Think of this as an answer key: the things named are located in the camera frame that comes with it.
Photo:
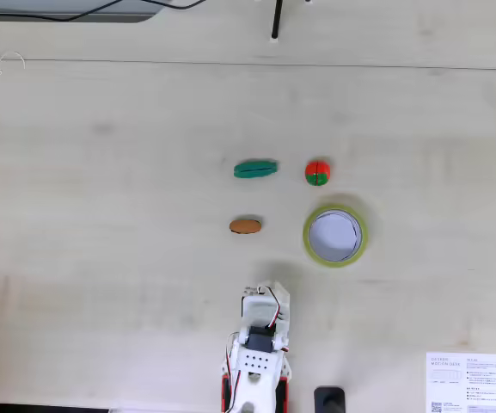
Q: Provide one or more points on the black camera stand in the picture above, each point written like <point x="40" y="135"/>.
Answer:
<point x="277" y="19"/>

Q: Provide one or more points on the green toy cucumber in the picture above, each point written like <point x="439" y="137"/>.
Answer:
<point x="256" y="168"/>

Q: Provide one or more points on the white printed paper sheet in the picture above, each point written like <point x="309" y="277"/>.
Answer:
<point x="471" y="383"/>

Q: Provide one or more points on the toy hamburger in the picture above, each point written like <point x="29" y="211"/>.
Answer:
<point x="245" y="226"/>

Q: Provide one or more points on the grey monitor base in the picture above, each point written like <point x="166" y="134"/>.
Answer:
<point x="58" y="19"/>

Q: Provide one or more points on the red toy strawberry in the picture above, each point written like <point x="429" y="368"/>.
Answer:
<point x="317" y="172"/>

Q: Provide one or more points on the clear packing tape roll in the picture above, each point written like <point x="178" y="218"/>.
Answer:
<point x="312" y="247"/>

